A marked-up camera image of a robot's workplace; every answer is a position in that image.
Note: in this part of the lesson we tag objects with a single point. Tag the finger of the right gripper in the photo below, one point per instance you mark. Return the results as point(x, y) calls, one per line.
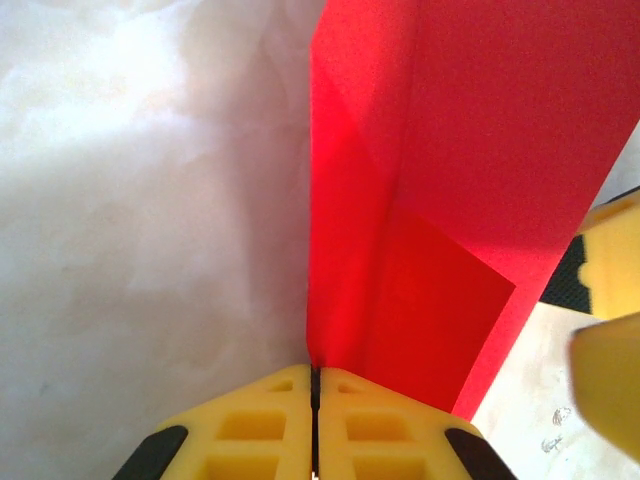
point(615, 260)
point(610, 375)

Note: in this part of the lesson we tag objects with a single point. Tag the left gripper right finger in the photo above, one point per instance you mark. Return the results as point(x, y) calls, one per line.
point(380, 435)

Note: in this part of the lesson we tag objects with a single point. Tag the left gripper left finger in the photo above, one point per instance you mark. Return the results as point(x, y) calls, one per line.
point(250, 430)

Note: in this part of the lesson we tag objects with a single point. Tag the red paper sheet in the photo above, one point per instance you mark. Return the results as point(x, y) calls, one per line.
point(450, 150)

